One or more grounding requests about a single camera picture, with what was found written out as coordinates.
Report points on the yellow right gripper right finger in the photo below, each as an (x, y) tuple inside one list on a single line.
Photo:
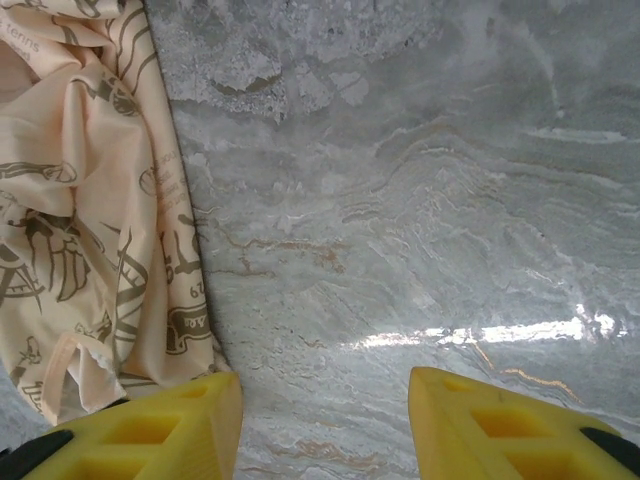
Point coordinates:
[(480, 440)]

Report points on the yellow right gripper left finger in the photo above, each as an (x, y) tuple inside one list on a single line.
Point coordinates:
[(165, 440)]

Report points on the peach printed t-shirt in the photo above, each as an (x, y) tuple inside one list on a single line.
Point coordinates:
[(75, 200)]

